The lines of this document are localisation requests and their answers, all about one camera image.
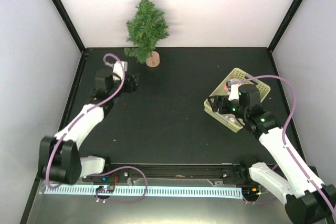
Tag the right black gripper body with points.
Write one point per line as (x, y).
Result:
(223, 109)

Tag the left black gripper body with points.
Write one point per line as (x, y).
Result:
(130, 87)

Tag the green plastic basket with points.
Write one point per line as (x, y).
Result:
(229, 120)

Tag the small green christmas tree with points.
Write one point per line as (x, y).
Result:
(145, 29)

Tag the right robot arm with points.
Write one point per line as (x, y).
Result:
(306, 198)

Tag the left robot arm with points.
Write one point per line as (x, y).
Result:
(59, 158)

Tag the small circuit board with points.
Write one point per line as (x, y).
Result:
(105, 189)

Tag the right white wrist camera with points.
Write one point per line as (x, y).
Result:
(233, 86)

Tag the black aluminium rail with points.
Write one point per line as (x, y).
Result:
(232, 174)

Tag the light blue slotted cable duct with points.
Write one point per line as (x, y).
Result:
(150, 191)

